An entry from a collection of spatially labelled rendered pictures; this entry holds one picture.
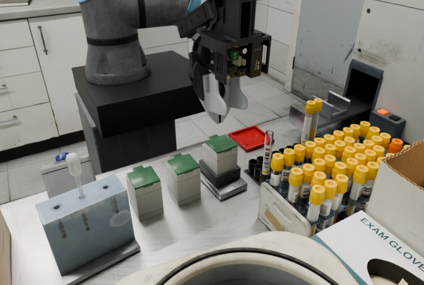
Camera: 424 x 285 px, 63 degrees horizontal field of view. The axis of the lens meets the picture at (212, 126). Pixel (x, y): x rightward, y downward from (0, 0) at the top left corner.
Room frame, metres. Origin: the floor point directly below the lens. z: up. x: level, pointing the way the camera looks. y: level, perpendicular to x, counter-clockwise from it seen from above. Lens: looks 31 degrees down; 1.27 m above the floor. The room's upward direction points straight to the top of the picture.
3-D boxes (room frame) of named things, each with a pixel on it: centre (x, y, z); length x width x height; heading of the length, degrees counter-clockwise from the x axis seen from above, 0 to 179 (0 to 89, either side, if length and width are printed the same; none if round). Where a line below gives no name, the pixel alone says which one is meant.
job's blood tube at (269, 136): (0.45, -0.09, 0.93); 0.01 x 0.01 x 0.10
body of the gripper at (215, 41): (0.45, -0.02, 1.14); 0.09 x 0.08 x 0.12; 32
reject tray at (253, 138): (0.59, -0.08, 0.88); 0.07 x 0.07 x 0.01; 29
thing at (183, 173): (0.43, 0.05, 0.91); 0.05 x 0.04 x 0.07; 29
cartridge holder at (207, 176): (0.46, -0.01, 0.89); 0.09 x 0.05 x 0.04; 32
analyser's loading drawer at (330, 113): (0.65, -0.27, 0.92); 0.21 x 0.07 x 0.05; 119
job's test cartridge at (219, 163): (0.46, -0.01, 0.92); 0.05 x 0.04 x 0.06; 32
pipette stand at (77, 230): (0.31, 0.16, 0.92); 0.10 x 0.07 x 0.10; 126
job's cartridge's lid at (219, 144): (0.46, -0.01, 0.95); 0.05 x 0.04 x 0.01; 32
